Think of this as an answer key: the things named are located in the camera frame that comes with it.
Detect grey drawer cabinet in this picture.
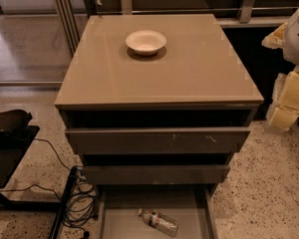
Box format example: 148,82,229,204
54,14,265,197

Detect sliding glass door frame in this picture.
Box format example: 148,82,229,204
0,0,80,88

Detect bottom open grey drawer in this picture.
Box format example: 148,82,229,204
97,186,218,239

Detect top grey drawer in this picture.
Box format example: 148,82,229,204
65,127,249,155

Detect middle grey drawer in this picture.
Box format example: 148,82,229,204
83,165,230,185

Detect tangled dark cables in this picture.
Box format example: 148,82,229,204
0,137,99,239

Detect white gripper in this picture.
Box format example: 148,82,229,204
268,66,299,130

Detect black object on table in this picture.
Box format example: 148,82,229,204
0,110,32,137

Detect white paper bowl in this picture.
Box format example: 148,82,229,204
126,30,166,56

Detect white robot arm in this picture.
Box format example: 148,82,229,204
262,8,299,131

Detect clear plastic water bottle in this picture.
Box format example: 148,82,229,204
139,208,179,238

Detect black side table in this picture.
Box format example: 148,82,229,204
0,125,78,239

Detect metal railing frame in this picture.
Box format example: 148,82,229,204
85,0,299,28

